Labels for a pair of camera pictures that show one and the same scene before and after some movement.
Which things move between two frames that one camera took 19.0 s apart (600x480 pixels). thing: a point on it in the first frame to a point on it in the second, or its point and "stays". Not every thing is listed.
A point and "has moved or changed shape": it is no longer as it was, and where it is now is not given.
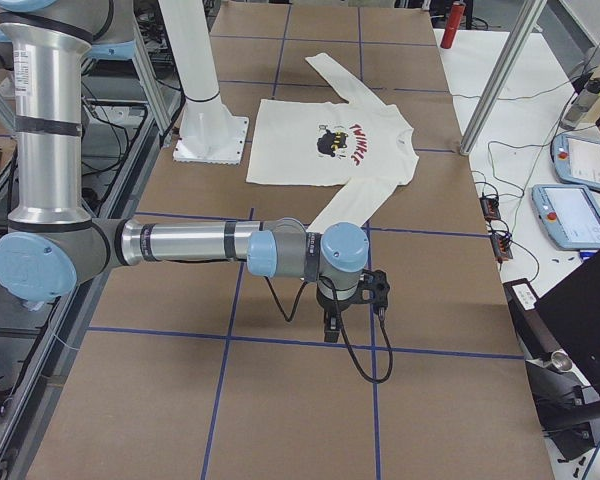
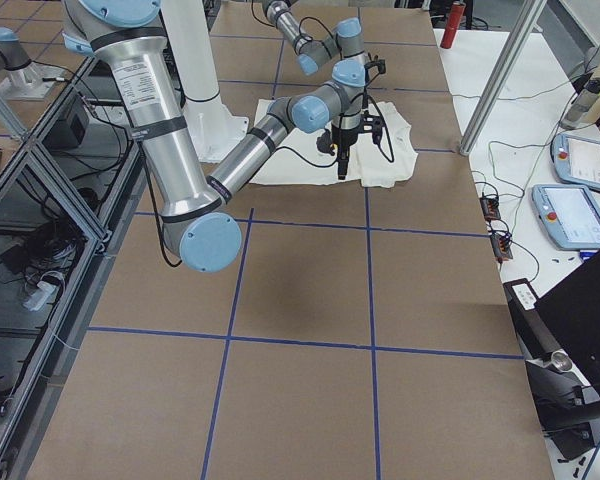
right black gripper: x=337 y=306 to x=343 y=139
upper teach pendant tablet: x=585 y=162 stays
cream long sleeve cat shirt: x=363 y=145 has moved or changed shape
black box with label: x=532 y=329 stays
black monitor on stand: x=577 y=386 stays
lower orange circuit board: x=500 y=246 stays
